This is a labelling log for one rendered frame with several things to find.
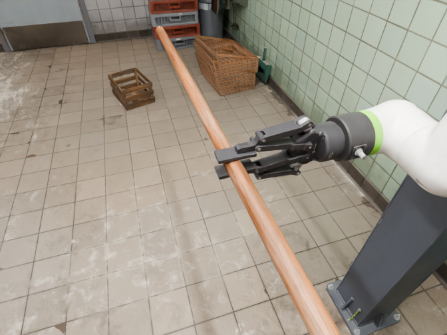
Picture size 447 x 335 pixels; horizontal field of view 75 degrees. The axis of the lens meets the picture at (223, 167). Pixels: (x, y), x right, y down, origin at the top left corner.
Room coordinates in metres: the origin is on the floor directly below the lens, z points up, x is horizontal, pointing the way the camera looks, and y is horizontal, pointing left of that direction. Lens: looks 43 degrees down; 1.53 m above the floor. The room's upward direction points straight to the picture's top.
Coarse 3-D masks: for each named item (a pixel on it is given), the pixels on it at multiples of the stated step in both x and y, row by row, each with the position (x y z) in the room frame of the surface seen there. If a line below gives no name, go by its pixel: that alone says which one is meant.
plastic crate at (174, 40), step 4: (152, 32) 4.17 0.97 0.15; (192, 36) 4.02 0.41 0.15; (156, 40) 3.87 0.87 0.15; (172, 40) 3.93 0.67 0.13; (176, 40) 3.94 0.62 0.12; (180, 40) 3.96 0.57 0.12; (184, 40) 3.98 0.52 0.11; (188, 40) 4.25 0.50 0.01; (192, 40) 4.02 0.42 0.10; (156, 44) 3.94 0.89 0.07; (160, 44) 3.87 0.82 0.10; (176, 44) 3.94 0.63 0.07; (180, 44) 3.96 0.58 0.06; (184, 44) 3.98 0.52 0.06; (188, 44) 4.09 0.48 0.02; (192, 44) 4.02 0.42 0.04; (160, 48) 3.87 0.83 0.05; (176, 48) 3.94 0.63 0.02; (180, 48) 3.96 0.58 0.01; (184, 48) 3.99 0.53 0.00
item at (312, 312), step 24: (168, 48) 0.92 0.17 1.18; (192, 96) 0.61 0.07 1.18; (216, 120) 0.51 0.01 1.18; (216, 144) 0.43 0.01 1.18; (240, 168) 0.35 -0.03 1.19; (240, 192) 0.31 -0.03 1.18; (264, 216) 0.25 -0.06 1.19; (264, 240) 0.22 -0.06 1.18; (288, 264) 0.18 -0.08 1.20; (288, 288) 0.15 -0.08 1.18; (312, 288) 0.15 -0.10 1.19; (312, 312) 0.12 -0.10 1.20
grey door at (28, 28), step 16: (0, 0) 3.92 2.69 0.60; (16, 0) 3.97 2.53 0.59; (32, 0) 4.02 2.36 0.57; (48, 0) 4.07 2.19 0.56; (64, 0) 4.13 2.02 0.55; (80, 0) 4.17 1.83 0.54; (0, 16) 3.89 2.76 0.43; (16, 16) 3.95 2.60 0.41; (32, 16) 4.00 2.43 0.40; (48, 16) 4.05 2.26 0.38; (64, 16) 4.11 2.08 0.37; (80, 16) 4.17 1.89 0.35; (16, 32) 3.92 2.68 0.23; (32, 32) 3.97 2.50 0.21; (48, 32) 4.03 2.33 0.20; (64, 32) 4.09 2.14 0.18; (80, 32) 4.15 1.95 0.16; (16, 48) 3.89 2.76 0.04; (32, 48) 3.95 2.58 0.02
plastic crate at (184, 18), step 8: (152, 16) 3.88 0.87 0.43; (160, 16) 3.90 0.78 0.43; (168, 16) 3.93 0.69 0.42; (176, 16) 3.96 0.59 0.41; (184, 16) 4.29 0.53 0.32; (192, 16) 4.29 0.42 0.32; (152, 24) 3.87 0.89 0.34; (160, 24) 3.97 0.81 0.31; (168, 24) 3.92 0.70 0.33; (176, 24) 3.95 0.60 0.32; (184, 24) 3.99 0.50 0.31
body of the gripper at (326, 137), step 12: (300, 132) 0.43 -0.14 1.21; (312, 132) 0.42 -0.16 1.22; (324, 132) 0.43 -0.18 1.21; (336, 132) 0.43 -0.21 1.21; (312, 144) 0.42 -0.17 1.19; (324, 144) 0.41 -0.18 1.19; (336, 144) 0.41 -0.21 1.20; (312, 156) 0.42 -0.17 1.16; (324, 156) 0.41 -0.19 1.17; (336, 156) 0.41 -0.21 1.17
